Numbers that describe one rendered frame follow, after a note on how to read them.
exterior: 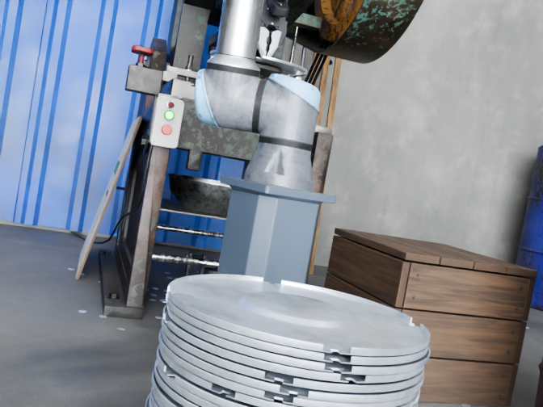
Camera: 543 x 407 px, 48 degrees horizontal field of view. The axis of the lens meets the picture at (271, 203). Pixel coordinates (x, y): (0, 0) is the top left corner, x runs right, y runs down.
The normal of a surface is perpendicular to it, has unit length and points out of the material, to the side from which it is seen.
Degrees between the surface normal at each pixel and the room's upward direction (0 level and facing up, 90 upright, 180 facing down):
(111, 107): 90
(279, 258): 90
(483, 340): 90
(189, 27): 90
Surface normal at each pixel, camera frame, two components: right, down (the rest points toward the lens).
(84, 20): 0.28, 0.10
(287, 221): 0.57, 0.14
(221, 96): -0.11, 0.15
